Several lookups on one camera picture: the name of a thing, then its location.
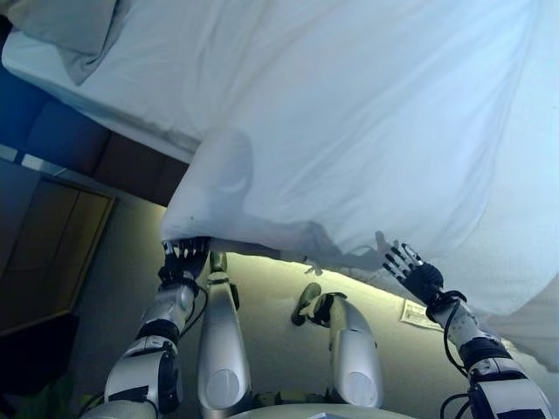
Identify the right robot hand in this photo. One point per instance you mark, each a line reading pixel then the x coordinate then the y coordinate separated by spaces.
pixel 419 279

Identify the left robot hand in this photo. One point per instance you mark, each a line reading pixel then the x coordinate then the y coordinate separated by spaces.
pixel 183 257

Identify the white duvet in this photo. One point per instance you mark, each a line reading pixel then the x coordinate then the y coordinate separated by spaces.
pixel 371 131

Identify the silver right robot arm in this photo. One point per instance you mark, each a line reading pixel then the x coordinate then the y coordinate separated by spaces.
pixel 498 371

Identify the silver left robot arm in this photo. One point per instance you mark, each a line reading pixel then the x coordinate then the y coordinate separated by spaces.
pixel 148 358

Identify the silver left robot leg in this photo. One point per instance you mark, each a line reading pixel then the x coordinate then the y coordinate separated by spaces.
pixel 222 340

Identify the silver robot leg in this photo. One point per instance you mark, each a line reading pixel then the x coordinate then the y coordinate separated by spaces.
pixel 354 349
pixel 222 340

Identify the silver right robot leg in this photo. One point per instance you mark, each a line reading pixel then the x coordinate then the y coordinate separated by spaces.
pixel 354 349

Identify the wooden nightstand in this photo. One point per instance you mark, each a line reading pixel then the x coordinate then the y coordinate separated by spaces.
pixel 52 244

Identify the mattress with white sheet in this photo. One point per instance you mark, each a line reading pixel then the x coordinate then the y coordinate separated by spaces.
pixel 131 87

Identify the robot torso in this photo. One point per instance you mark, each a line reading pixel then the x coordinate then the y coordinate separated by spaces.
pixel 284 414

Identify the large beige pillow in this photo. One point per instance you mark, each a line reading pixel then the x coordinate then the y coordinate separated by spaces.
pixel 65 30

